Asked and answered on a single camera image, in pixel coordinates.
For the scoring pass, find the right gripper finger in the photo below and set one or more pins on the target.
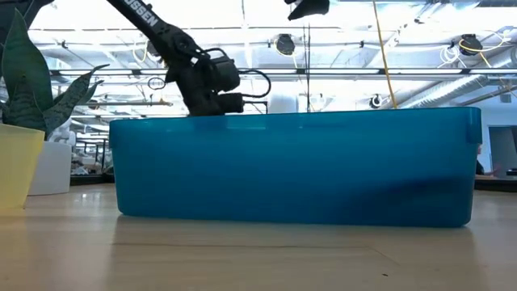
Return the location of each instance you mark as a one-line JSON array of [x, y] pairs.
[[309, 7]]

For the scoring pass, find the dark blue plastic bin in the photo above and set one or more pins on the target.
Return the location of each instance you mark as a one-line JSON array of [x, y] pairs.
[[282, 165]]

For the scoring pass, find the green plant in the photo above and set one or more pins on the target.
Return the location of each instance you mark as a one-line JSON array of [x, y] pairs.
[[24, 81]]

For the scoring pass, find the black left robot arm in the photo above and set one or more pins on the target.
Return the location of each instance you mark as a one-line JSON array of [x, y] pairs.
[[153, 22]]

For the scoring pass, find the ceiling light bar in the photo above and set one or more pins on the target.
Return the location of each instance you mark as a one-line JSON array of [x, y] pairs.
[[343, 72]]

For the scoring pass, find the white pillar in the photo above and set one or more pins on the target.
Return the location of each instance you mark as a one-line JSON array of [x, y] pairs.
[[282, 101]]

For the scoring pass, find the white background object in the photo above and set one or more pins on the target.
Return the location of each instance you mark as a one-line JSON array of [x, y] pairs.
[[62, 133]]

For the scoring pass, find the dark door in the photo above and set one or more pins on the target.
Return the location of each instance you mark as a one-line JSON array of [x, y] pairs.
[[503, 151]]

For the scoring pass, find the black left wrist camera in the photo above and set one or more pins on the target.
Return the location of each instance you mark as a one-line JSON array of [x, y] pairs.
[[232, 103]]

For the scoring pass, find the silver ventilation duct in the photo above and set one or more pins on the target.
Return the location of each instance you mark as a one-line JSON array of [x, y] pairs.
[[444, 95]]

